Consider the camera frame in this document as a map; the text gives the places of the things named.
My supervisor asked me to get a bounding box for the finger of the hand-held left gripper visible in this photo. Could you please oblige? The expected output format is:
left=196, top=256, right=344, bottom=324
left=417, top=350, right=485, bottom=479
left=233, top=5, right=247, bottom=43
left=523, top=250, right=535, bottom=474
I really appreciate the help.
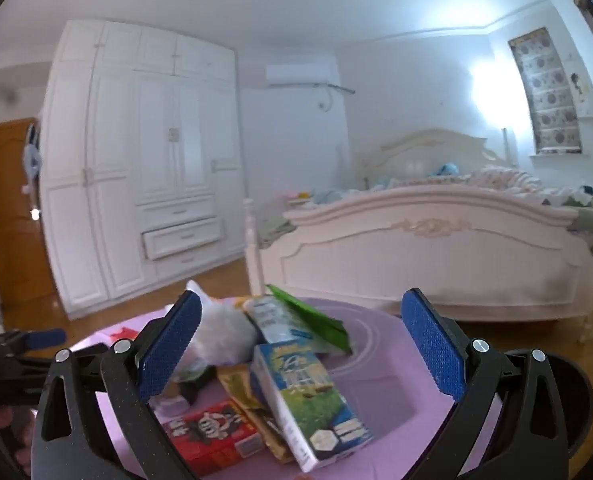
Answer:
left=0, top=329, right=68, bottom=361

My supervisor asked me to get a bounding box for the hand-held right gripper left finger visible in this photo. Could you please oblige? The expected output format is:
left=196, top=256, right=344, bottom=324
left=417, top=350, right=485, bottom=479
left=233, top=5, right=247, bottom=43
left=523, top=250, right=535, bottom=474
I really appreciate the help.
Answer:
left=31, top=290, right=204, bottom=480

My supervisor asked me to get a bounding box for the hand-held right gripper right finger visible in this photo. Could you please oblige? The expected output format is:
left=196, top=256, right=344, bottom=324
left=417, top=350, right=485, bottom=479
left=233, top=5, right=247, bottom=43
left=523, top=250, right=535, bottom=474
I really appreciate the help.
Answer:
left=400, top=287, right=569, bottom=480

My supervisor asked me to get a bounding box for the white plastic bag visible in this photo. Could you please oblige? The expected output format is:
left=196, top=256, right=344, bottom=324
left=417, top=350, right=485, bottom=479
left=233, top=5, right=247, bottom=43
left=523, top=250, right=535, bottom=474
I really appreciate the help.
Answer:
left=176, top=280, right=260, bottom=377

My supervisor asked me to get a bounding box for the white blue carton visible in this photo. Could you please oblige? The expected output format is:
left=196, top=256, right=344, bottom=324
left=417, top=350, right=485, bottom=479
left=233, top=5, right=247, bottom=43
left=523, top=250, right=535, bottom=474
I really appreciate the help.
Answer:
left=244, top=296, right=318, bottom=346

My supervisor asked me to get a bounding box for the green snack packet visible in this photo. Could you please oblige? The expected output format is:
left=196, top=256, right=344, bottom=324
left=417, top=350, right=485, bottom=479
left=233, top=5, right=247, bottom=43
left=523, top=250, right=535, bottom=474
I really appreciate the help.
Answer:
left=266, top=284, right=352, bottom=357

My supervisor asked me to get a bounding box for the blue green milk carton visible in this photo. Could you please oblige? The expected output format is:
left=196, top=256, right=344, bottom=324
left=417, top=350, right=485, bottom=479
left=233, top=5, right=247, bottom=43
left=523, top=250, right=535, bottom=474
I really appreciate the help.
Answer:
left=250, top=340, right=375, bottom=474

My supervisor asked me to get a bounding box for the black trash bin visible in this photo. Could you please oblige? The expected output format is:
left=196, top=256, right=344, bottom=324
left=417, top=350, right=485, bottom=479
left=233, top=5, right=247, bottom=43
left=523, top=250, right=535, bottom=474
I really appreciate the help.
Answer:
left=496, top=350, right=593, bottom=480

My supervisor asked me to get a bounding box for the person's left hand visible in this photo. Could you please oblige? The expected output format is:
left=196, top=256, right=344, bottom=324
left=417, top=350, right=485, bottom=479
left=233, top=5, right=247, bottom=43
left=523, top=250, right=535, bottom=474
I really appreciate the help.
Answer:
left=0, top=406, right=33, bottom=468

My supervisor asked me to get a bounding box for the purple round tablecloth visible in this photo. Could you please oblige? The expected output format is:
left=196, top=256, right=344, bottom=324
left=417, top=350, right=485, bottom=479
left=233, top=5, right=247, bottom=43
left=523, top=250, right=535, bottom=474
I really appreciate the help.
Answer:
left=66, top=297, right=507, bottom=480

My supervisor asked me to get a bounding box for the cream ornate bed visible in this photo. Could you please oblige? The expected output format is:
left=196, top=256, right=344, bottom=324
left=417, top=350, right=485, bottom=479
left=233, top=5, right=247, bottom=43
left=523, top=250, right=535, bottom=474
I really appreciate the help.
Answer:
left=244, top=127, right=593, bottom=343

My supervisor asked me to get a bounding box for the red snack box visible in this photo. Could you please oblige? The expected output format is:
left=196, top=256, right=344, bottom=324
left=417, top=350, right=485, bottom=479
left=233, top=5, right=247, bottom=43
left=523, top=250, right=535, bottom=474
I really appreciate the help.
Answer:
left=159, top=397, right=265, bottom=478

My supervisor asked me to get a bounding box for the gold snack packet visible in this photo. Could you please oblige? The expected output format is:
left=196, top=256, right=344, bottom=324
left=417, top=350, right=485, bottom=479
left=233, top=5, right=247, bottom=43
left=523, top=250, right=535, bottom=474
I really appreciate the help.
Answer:
left=219, top=362, right=297, bottom=463

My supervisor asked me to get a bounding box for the brown wooden door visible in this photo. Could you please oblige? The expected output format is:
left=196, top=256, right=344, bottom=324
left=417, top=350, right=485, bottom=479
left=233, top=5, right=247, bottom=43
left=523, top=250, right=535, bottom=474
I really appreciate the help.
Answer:
left=0, top=117, right=58, bottom=311

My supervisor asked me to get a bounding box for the green cloth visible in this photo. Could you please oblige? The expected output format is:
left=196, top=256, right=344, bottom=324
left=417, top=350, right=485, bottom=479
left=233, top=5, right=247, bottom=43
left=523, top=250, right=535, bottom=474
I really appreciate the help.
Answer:
left=258, top=219, right=298, bottom=247

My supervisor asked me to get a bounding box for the white wardrobe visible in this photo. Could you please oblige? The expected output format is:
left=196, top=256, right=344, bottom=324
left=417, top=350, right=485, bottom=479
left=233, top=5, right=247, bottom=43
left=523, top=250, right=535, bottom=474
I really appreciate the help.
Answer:
left=39, top=20, right=250, bottom=321

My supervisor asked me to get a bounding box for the striped bed blanket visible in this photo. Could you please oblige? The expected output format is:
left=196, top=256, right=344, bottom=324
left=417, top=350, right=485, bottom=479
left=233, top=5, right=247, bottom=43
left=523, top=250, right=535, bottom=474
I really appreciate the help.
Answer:
left=426, top=165, right=577, bottom=207

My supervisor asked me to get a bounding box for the blue hanging bag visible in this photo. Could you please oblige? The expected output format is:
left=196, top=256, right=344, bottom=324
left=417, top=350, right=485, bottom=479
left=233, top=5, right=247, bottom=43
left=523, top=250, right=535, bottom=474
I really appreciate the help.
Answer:
left=21, top=122, right=44, bottom=194

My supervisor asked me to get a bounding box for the patterned window blind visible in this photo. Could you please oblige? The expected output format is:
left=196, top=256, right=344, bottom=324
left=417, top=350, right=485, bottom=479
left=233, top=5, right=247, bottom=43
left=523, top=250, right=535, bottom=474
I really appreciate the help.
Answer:
left=507, top=27, right=583, bottom=155

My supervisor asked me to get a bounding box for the white air conditioner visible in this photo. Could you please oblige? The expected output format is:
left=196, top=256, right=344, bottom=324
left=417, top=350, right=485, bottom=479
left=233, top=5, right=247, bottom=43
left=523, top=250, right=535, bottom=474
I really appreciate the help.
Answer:
left=265, top=62, right=343, bottom=89

